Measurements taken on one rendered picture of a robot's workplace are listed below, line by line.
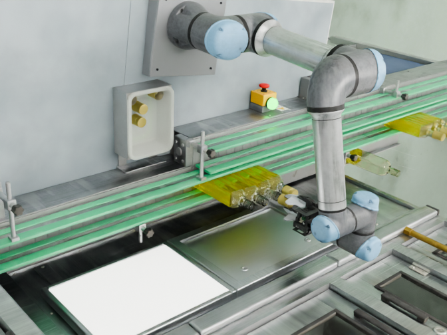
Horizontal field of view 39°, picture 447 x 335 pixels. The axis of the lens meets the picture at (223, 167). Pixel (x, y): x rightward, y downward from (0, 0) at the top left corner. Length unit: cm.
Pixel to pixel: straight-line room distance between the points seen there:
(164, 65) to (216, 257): 63
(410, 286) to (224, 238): 60
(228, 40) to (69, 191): 65
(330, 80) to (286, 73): 92
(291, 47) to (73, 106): 67
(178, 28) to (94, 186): 55
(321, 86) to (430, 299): 76
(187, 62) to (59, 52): 44
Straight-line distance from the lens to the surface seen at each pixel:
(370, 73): 167
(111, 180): 200
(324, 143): 162
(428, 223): 237
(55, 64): 188
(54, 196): 192
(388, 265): 210
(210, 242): 203
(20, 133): 189
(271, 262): 194
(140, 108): 199
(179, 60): 205
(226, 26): 184
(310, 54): 177
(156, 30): 198
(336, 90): 159
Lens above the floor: 238
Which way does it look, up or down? 43 degrees down
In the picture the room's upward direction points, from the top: 117 degrees clockwise
